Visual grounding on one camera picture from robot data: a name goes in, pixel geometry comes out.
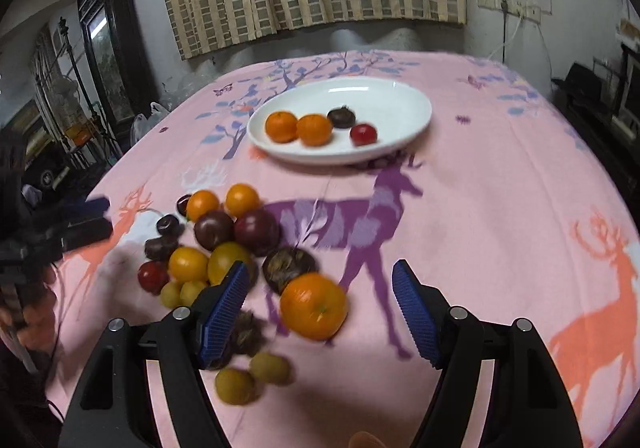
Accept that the red cherry tomato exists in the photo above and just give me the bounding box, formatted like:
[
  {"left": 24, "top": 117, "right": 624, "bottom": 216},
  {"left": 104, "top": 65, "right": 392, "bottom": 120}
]
[
  {"left": 349, "top": 123, "right": 378, "bottom": 147},
  {"left": 137, "top": 260, "right": 169, "bottom": 295}
]

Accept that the yellow orange fruit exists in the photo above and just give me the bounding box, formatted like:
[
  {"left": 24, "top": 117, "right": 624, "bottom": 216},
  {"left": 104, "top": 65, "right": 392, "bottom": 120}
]
[
  {"left": 207, "top": 242, "right": 257, "bottom": 285},
  {"left": 167, "top": 246, "right": 208, "bottom": 283}
]

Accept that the red cherry tomato on plate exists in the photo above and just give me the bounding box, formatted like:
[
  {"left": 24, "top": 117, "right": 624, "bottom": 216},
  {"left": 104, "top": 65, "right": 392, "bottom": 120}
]
[{"left": 349, "top": 123, "right": 378, "bottom": 147}]

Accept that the dark water chestnut on plate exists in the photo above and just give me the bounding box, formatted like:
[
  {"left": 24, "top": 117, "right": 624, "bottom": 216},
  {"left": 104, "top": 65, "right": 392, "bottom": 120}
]
[{"left": 326, "top": 106, "right": 356, "bottom": 129}]

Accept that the large orange fruit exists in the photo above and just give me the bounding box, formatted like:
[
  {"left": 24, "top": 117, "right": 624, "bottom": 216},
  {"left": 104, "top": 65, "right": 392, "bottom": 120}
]
[{"left": 279, "top": 272, "right": 349, "bottom": 342}]

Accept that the white plastic bag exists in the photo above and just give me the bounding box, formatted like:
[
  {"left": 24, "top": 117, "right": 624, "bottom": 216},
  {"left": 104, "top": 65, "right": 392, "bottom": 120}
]
[{"left": 129, "top": 102, "right": 169, "bottom": 145}]

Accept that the mandarin orange on plate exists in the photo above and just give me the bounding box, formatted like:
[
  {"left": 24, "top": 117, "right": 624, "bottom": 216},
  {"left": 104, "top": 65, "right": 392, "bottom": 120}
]
[
  {"left": 296, "top": 114, "right": 333, "bottom": 147},
  {"left": 265, "top": 111, "right": 298, "bottom": 145}
]

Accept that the wall power strip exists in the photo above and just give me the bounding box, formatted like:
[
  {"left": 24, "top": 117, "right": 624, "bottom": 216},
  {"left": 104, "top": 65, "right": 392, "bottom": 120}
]
[{"left": 476, "top": 0, "right": 542, "bottom": 24}]

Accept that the yellow green longan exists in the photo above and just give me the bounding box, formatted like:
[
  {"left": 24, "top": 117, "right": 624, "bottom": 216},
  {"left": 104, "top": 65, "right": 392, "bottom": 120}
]
[
  {"left": 248, "top": 352, "right": 293, "bottom": 386},
  {"left": 215, "top": 367, "right": 257, "bottom": 406}
]

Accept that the yellow green longan front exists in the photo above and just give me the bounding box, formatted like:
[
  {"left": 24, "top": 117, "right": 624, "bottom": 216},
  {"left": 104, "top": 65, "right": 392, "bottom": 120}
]
[{"left": 215, "top": 367, "right": 257, "bottom": 406}]

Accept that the dark framed mirror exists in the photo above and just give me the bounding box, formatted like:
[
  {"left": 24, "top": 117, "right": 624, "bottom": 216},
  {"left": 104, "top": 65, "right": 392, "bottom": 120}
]
[{"left": 77, "top": 0, "right": 157, "bottom": 134}]

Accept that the yellow orange fruit left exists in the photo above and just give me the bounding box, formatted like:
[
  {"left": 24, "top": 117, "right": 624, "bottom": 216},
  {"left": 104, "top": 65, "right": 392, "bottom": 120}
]
[{"left": 167, "top": 246, "right": 208, "bottom": 283}]

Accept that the small orange fruit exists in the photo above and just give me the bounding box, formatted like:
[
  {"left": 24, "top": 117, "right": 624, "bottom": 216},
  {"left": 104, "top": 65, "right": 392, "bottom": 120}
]
[
  {"left": 186, "top": 190, "right": 220, "bottom": 223},
  {"left": 224, "top": 183, "right": 262, "bottom": 218}
]

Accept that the yellow longan in pile left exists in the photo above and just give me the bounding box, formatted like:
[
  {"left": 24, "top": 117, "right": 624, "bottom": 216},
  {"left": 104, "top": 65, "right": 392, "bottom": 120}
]
[{"left": 160, "top": 281, "right": 182, "bottom": 309}]

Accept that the dark purple plum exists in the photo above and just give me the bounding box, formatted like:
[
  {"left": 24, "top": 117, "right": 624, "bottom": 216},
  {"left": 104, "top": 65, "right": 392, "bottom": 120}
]
[
  {"left": 194, "top": 211, "right": 234, "bottom": 252},
  {"left": 234, "top": 208, "right": 281, "bottom": 257}
]

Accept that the pink deer print tablecloth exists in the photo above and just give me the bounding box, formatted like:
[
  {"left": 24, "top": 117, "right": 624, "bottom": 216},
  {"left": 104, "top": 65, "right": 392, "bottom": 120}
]
[{"left": 48, "top": 51, "right": 639, "bottom": 447}]

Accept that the yellow orange fruit right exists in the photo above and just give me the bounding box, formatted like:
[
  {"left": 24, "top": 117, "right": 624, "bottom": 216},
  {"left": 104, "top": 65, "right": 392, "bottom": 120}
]
[{"left": 207, "top": 242, "right": 257, "bottom": 285}]

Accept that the mandarin orange on plate right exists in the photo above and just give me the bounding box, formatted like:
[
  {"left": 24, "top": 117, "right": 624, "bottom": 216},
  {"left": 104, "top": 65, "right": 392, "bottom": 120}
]
[{"left": 296, "top": 114, "right": 333, "bottom": 147}]

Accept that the yellow longan in pile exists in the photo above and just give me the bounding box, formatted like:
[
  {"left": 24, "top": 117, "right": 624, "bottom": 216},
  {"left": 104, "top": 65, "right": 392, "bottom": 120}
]
[
  {"left": 180, "top": 280, "right": 208, "bottom": 306},
  {"left": 160, "top": 281, "right": 182, "bottom": 309}
]

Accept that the yellow green longan behind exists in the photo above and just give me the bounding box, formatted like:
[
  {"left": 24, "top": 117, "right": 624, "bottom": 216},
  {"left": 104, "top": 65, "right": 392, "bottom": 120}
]
[{"left": 248, "top": 352, "right": 293, "bottom": 386}]

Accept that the mandarin orange on plate left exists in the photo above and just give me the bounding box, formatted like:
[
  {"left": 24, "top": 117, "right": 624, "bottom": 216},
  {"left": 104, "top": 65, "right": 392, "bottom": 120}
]
[{"left": 265, "top": 111, "right": 298, "bottom": 145}]

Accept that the dark spiky chestnut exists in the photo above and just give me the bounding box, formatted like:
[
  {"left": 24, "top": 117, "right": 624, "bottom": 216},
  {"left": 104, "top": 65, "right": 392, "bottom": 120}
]
[{"left": 207, "top": 310, "right": 266, "bottom": 370}]

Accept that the dark purple plum right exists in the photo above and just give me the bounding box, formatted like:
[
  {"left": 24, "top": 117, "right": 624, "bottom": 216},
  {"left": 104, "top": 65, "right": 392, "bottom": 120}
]
[{"left": 234, "top": 208, "right": 281, "bottom": 257}]

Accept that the dark chestnut in pile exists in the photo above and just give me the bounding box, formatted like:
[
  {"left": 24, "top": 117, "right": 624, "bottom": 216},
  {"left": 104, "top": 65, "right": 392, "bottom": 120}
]
[{"left": 144, "top": 235, "right": 179, "bottom": 263}]

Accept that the black monitor on shelf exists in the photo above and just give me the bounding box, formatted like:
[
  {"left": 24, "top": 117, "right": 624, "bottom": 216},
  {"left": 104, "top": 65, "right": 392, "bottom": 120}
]
[{"left": 617, "top": 44, "right": 640, "bottom": 133}]

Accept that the white oval plate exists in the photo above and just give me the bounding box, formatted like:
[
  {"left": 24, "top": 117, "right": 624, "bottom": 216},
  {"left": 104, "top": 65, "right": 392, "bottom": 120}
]
[{"left": 247, "top": 77, "right": 433, "bottom": 166}]

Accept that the right hand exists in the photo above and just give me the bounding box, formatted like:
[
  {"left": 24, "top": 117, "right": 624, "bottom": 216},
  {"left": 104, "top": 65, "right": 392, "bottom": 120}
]
[{"left": 347, "top": 432, "right": 386, "bottom": 448}]

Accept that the dark purple plum left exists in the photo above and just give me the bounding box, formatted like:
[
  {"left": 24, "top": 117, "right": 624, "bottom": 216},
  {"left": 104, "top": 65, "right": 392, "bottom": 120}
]
[{"left": 194, "top": 211, "right": 234, "bottom": 252}]

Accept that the small dark cherry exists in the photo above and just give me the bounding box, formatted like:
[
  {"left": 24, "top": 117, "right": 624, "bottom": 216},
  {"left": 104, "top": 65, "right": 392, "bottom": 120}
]
[{"left": 155, "top": 214, "right": 182, "bottom": 237}]

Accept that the yellow longan in pile right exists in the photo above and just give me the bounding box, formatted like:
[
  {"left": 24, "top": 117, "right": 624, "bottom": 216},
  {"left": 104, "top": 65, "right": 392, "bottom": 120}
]
[{"left": 180, "top": 280, "right": 208, "bottom": 306}]

